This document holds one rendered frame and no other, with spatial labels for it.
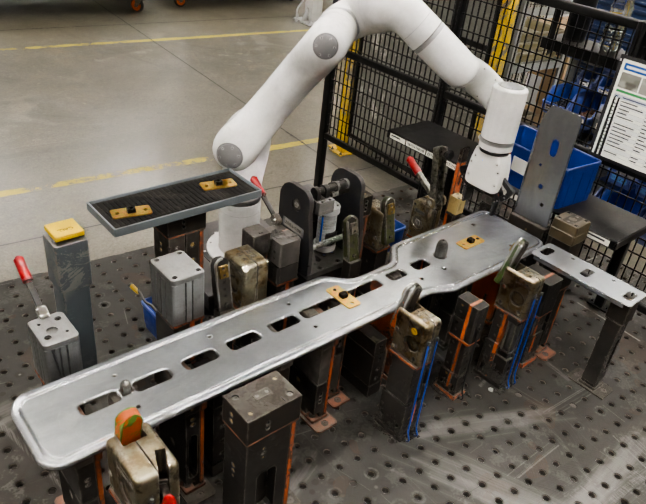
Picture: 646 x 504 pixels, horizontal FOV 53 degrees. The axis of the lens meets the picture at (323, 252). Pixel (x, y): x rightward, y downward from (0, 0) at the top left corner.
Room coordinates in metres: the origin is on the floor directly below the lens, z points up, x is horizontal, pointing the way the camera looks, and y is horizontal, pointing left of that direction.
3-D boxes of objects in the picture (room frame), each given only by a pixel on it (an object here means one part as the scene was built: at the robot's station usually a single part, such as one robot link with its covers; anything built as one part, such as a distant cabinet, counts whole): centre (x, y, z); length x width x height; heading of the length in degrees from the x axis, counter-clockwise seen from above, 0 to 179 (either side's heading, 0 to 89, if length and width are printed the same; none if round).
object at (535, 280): (1.34, -0.49, 0.87); 0.12 x 0.09 x 0.35; 44
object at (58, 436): (1.19, -0.05, 1.00); 1.38 x 0.22 x 0.02; 134
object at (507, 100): (1.54, -0.39, 1.37); 0.09 x 0.08 x 0.13; 174
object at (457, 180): (1.71, -0.36, 0.95); 0.03 x 0.01 x 0.50; 134
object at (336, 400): (1.22, -0.05, 0.84); 0.13 x 0.05 x 0.29; 44
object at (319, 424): (1.15, 0.00, 0.84); 0.17 x 0.06 x 0.29; 44
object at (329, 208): (1.42, 0.01, 0.94); 0.18 x 0.13 x 0.49; 134
